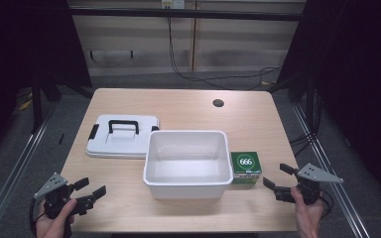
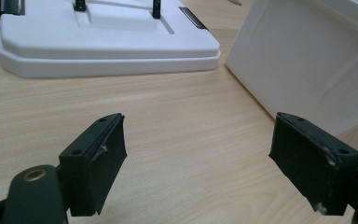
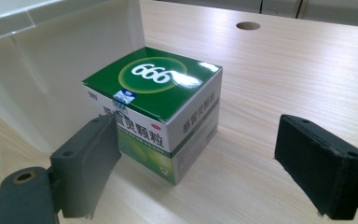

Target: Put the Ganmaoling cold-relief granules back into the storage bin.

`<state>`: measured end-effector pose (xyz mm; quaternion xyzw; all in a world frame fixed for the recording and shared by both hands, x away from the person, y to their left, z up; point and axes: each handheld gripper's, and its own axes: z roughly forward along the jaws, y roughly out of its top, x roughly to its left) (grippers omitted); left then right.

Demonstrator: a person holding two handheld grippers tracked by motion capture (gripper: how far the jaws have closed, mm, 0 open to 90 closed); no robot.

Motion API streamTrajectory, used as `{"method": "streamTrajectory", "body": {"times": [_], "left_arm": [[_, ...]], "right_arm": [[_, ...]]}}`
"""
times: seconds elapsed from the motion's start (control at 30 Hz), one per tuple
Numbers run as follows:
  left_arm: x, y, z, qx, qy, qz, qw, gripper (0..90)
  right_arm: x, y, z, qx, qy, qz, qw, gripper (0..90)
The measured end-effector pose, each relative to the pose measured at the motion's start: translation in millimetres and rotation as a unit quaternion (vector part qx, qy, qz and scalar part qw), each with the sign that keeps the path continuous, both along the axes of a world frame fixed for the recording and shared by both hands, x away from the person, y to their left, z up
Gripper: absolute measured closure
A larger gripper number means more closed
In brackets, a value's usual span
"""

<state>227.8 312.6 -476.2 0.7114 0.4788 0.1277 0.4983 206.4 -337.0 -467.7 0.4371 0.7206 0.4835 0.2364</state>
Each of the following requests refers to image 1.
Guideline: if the black metal stand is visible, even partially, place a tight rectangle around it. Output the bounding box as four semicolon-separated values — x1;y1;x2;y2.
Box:
29;70;45;134

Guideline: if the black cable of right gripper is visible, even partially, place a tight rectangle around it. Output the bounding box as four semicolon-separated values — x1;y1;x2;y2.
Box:
318;189;334;220

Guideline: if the person's right hand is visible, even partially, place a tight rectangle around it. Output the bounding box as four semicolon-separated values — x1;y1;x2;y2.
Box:
290;185;325;238

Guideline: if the bundle of black cables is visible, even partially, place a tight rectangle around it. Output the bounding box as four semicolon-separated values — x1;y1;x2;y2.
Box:
289;88;323;159

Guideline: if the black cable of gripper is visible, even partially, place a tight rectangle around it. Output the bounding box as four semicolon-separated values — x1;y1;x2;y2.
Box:
29;197;48;238
318;189;334;220

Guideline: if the black curtain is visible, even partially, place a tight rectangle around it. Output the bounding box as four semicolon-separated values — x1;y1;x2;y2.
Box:
266;0;381;209
0;0;92;167

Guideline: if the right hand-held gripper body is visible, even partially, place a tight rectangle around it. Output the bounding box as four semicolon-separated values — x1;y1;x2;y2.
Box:
273;162;344;206

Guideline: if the long black floor cable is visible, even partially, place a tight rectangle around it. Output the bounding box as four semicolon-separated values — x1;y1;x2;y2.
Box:
166;7;283;91

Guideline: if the green cardboard box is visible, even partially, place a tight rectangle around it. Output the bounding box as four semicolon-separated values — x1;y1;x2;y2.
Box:
230;151;263;185

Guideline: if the person's left hand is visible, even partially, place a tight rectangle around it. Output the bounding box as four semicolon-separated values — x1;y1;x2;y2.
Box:
35;197;78;238

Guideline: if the white lid with black handle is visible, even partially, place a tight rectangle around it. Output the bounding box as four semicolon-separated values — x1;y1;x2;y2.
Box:
85;113;161;160

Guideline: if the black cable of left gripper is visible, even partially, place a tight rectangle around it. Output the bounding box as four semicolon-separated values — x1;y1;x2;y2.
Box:
29;197;48;238

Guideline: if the yellow floor tape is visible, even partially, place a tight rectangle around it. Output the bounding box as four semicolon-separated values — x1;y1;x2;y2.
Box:
18;98;34;112

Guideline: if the white plastic storage box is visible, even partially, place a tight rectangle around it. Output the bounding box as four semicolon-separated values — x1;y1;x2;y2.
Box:
142;129;234;200

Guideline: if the aluminium floor rail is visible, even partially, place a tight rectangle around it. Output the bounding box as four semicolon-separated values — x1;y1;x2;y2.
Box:
0;107;58;238
292;103;372;238

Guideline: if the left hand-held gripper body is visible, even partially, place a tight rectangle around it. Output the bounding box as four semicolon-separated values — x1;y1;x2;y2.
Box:
33;172;95;220

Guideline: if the white wall power outlet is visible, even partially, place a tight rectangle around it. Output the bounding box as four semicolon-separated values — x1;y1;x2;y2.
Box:
161;0;186;10

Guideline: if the black horizontal frame bar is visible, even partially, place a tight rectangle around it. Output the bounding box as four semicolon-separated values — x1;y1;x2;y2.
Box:
68;7;308;23

